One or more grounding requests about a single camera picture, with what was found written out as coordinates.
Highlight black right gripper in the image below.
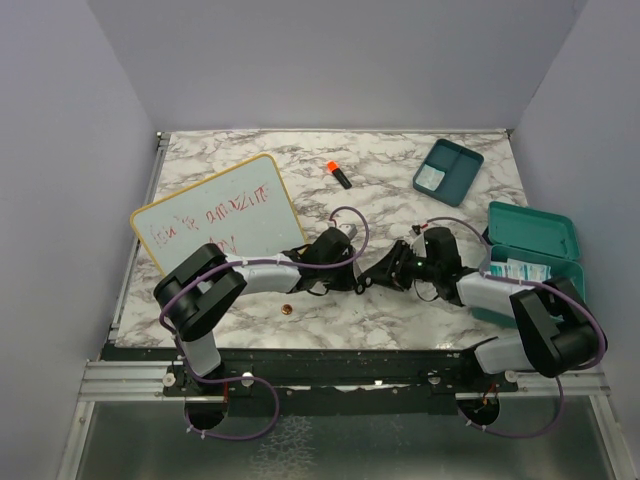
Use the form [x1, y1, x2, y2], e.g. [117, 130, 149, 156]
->
[364, 239, 440, 291]

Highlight black handled scissors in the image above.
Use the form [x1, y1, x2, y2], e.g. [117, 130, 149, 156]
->
[355, 277, 372, 295]

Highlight white dressing packet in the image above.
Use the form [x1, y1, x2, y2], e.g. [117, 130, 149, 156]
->
[414, 164, 446, 191]

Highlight blue divided tray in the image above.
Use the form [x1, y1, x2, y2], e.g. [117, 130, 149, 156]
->
[412, 138, 484, 207]

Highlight teal wipe packet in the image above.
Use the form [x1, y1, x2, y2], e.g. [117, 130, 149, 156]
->
[489, 258, 551, 282]

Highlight teal medicine box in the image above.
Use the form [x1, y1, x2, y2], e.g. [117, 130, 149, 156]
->
[485, 201, 586, 296]

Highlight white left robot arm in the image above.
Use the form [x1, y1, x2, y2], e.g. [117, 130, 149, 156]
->
[153, 224, 357, 395]

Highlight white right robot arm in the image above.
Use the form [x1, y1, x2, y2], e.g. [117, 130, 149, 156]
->
[356, 227, 607, 391]

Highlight orange black highlighter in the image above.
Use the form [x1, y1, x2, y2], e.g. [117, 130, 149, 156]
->
[327, 161, 352, 190]

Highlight yellow framed whiteboard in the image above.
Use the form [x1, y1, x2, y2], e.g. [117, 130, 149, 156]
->
[130, 154, 307, 274]

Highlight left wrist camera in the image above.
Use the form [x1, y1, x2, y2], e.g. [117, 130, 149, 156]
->
[338, 223, 357, 241]

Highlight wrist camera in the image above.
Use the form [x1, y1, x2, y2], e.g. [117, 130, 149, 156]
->
[410, 225, 427, 257]
[338, 223, 357, 241]

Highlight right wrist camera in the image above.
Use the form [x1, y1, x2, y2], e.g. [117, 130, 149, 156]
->
[410, 225, 427, 257]

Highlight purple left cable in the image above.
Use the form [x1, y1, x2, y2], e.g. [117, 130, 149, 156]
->
[158, 206, 371, 396]

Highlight purple cable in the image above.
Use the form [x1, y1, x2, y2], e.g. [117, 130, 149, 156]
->
[419, 215, 609, 439]
[158, 206, 371, 396]

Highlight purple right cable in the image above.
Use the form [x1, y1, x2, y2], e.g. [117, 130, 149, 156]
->
[419, 215, 609, 439]

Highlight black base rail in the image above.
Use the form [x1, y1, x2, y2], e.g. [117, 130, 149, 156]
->
[163, 349, 517, 417]

